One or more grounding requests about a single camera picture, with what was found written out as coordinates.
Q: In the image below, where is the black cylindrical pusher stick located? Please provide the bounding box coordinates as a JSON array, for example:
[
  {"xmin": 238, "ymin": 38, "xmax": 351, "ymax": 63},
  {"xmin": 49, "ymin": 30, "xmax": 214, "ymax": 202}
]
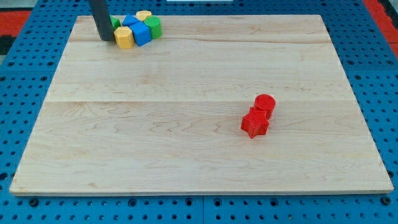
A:
[{"xmin": 88, "ymin": 0, "xmax": 114, "ymax": 41}]

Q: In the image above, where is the red star block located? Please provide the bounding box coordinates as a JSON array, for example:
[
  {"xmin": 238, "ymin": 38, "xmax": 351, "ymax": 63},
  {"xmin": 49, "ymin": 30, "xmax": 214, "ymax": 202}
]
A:
[{"xmin": 241, "ymin": 107, "xmax": 269, "ymax": 139}]

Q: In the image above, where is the green block behind stick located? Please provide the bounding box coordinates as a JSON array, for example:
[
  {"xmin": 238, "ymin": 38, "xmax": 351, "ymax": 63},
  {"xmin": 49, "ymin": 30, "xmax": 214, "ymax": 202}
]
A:
[{"xmin": 110, "ymin": 16, "xmax": 121, "ymax": 30}]

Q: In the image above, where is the blue triangle block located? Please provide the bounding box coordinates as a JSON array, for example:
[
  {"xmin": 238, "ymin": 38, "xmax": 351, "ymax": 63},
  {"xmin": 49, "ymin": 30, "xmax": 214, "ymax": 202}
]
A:
[{"xmin": 122, "ymin": 14, "xmax": 140, "ymax": 27}]

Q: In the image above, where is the yellow hexagon block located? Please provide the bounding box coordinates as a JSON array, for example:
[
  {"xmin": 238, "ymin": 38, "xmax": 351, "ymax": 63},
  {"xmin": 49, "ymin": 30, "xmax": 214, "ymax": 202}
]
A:
[{"xmin": 114, "ymin": 26, "xmax": 134, "ymax": 49}]

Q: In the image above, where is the yellow pale block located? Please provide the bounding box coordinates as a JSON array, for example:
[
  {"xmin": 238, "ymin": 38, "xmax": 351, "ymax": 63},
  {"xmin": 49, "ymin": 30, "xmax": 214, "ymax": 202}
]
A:
[{"xmin": 136, "ymin": 10, "xmax": 152, "ymax": 21}]

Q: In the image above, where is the blue cube block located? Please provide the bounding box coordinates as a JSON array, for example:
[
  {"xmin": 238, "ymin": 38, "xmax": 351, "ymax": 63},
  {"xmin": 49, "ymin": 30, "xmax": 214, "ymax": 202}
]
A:
[{"xmin": 129, "ymin": 22, "xmax": 152, "ymax": 46}]

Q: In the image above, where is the green cylinder block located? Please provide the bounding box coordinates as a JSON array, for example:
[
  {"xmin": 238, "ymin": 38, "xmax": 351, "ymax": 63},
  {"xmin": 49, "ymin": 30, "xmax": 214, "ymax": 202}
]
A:
[{"xmin": 144, "ymin": 16, "xmax": 162, "ymax": 39}]

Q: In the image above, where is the light wooden board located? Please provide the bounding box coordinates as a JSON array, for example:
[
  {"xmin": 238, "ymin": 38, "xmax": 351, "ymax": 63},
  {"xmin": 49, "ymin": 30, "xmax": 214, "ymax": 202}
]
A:
[{"xmin": 10, "ymin": 15, "xmax": 394, "ymax": 196}]

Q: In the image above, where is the red cylinder block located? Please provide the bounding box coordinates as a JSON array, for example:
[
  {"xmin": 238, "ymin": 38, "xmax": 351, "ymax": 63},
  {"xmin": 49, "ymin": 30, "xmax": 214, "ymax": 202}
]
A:
[{"xmin": 254, "ymin": 94, "xmax": 276, "ymax": 119}]

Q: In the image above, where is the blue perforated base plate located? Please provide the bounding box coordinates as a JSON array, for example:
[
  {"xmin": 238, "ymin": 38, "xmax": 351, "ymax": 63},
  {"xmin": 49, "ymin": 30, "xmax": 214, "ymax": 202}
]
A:
[{"xmin": 1, "ymin": 0, "xmax": 397, "ymax": 223}]

